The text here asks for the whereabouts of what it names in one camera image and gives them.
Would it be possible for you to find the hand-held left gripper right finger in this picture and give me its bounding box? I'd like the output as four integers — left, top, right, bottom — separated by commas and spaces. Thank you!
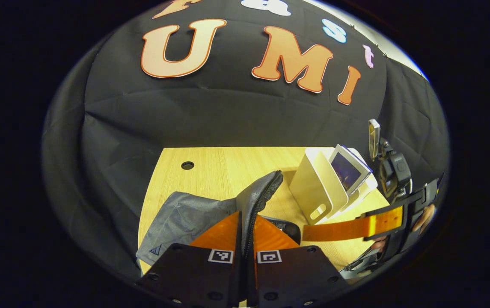
251, 214, 350, 307

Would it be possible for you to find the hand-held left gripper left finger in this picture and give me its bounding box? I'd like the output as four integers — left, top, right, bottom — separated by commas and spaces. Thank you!
136, 211, 243, 307

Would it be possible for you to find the grey schoolbag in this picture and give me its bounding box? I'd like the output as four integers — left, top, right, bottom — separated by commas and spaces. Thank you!
136, 170, 303, 268

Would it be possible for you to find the blue cover book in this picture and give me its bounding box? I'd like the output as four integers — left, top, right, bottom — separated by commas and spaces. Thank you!
328, 144, 374, 197

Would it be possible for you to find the white bookshelf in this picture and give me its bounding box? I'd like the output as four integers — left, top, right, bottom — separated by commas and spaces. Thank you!
289, 147, 378, 225

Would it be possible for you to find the cluttered white side table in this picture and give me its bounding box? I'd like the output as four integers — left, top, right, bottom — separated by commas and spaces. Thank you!
340, 248, 389, 281

